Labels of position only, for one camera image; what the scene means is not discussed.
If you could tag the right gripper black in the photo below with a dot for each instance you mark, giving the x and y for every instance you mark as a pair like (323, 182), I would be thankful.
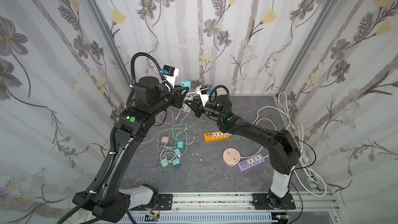
(197, 110)

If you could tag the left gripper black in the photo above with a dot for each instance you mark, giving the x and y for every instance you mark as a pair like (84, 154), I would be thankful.
(179, 96)

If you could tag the teal charger adapter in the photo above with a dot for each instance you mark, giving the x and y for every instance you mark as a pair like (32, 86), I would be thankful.
(178, 152)
(181, 145)
(176, 164)
(186, 83)

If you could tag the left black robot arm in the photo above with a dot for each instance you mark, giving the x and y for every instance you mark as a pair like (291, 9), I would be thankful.
(148, 97)

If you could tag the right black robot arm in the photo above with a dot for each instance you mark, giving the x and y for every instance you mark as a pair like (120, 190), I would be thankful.
(283, 151)

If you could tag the orange power strip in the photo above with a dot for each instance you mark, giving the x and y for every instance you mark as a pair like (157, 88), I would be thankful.
(216, 136)

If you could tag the pink charger adapter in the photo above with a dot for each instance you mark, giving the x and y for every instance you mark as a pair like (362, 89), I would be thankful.
(165, 140)

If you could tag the round pink power socket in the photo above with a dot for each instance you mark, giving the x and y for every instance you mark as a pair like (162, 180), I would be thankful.
(231, 157)

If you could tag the light green charger adapter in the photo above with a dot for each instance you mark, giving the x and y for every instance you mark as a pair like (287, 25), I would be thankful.
(163, 164)

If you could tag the purple power strip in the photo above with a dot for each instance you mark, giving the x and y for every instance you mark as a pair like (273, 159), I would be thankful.
(251, 162)

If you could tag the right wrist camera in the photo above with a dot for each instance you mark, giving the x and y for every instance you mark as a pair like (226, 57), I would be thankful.
(203, 92)

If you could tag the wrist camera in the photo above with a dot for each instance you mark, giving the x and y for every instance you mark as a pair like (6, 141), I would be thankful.
(170, 71)
(203, 92)

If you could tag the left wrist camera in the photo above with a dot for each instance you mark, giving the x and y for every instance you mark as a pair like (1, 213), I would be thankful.
(170, 71)

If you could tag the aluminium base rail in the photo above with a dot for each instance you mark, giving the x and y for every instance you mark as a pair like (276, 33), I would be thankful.
(236, 208)

